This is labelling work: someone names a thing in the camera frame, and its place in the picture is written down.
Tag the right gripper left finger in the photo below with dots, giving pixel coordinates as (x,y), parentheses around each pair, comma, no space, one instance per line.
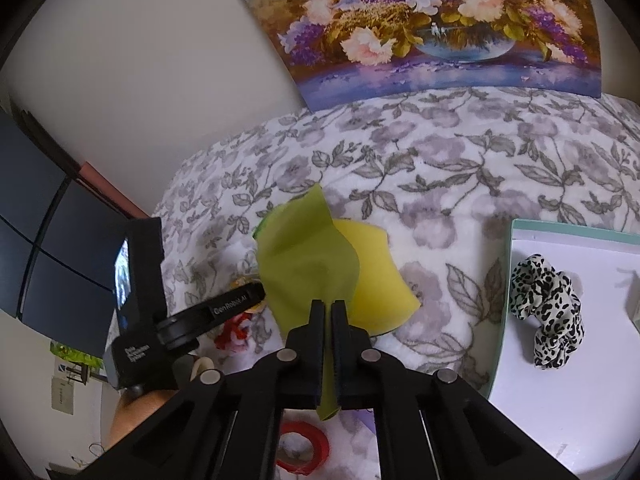
(224,426)

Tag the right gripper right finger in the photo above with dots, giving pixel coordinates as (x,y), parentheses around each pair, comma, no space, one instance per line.
(430,426)

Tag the red tape roll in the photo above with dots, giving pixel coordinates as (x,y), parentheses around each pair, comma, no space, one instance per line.
(302,448)

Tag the yellow sponge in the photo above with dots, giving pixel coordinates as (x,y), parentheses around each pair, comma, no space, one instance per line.
(382,300)

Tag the leopard print scrunchie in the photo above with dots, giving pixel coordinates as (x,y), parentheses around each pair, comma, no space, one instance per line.
(539,291)

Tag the light green cloth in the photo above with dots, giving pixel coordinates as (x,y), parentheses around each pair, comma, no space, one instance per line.
(305,265)

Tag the person's left hand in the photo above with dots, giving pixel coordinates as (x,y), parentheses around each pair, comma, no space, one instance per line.
(131,412)

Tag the dark cabinet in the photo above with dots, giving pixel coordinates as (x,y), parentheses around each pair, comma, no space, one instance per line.
(59,242)

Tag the teal white shallow box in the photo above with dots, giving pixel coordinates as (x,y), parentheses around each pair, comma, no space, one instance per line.
(567,367)

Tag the floral grey white blanket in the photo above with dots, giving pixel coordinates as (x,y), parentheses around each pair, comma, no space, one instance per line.
(443,173)

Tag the flower still-life painting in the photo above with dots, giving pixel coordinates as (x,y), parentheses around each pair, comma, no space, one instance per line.
(342,51)

